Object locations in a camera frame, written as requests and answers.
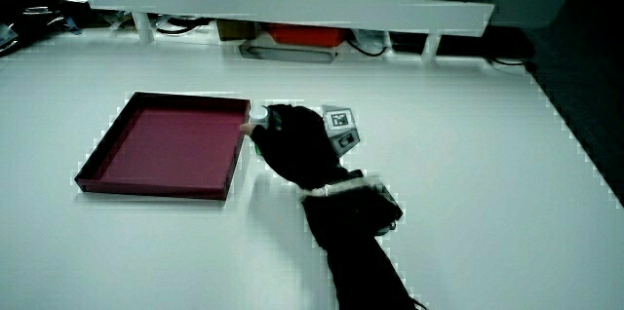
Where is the person's right hand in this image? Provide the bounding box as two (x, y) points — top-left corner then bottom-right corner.
(240, 103), (365, 191)

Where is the small white bottle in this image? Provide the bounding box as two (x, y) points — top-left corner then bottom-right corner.
(248, 105), (271, 157)

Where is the person's right forearm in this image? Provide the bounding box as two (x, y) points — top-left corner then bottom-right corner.
(297, 170), (426, 310)

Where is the flat grey device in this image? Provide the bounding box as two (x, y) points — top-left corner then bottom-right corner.
(238, 42), (338, 64)

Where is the red plastic box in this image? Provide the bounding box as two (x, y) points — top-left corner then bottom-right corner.
(265, 22), (349, 49)

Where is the dark red square tray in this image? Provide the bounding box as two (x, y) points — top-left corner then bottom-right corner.
(73, 91), (253, 202)

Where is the white plastic bag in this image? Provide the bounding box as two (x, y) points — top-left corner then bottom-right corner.
(351, 28), (391, 54)

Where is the brown cardboard box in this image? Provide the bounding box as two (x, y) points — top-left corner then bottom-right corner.
(215, 19), (258, 42)

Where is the white raised shelf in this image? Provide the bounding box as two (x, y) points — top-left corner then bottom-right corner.
(77, 0), (496, 64)

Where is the black cable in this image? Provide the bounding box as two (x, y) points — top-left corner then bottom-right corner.
(487, 57), (527, 67)
(154, 17), (212, 36)
(345, 39), (391, 58)

